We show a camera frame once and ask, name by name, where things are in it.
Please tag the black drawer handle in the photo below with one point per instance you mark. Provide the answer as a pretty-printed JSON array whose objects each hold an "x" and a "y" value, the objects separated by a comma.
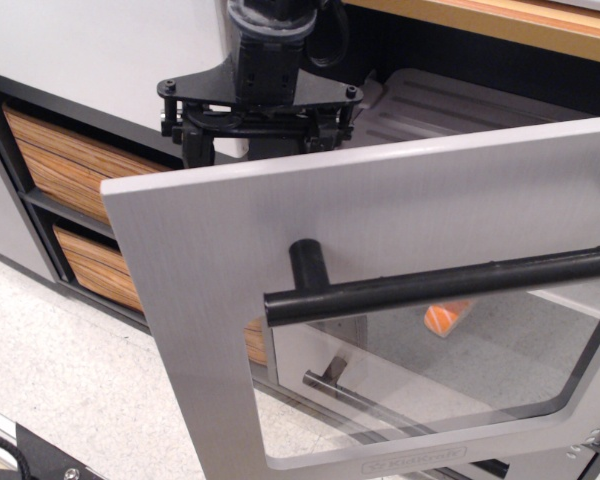
[{"x": 327, "y": 383}]

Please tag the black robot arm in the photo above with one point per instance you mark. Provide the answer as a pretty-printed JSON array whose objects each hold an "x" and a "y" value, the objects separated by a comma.
[{"x": 321, "y": 25}]

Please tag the grey oven rack tray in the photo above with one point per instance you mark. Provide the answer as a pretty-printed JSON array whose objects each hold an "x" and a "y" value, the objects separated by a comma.
[{"x": 414, "y": 104}]

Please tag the wooden countertop edge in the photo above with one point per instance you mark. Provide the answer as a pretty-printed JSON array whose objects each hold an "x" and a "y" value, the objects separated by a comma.
[{"x": 549, "y": 25}]

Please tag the grey toy kitchen cabinet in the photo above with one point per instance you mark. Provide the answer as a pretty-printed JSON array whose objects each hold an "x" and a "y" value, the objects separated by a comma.
[{"x": 96, "y": 385}]

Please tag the grey lower drawer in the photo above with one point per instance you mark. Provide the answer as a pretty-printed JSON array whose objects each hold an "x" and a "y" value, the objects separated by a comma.
[{"x": 497, "y": 366}]

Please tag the upper wood-grain storage bin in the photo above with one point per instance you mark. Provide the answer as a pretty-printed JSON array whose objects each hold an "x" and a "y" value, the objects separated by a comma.
[{"x": 68, "y": 166}]

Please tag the wood-grain storage bin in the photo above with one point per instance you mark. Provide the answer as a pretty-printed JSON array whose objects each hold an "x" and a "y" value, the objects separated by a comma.
[
  {"x": 98, "y": 267},
  {"x": 68, "y": 166}
]

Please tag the grey toy oven door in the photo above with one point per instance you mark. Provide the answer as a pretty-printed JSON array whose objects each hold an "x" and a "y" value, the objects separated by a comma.
[{"x": 205, "y": 245}]

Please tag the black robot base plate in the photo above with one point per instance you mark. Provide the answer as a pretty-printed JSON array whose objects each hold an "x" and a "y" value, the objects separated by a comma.
[{"x": 46, "y": 461}]

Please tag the orange toy salmon piece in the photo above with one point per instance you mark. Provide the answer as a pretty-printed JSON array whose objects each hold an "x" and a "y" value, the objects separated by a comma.
[{"x": 442, "y": 318}]

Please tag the black oven door handle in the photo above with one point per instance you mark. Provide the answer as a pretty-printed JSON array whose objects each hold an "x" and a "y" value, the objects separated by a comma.
[{"x": 315, "y": 298}]

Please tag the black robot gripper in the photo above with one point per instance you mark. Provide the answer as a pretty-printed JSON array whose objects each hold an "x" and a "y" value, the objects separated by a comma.
[{"x": 259, "y": 92}]

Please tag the lower wood-grain storage bin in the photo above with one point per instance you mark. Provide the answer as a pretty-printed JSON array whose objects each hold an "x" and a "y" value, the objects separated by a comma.
[{"x": 98, "y": 267}]

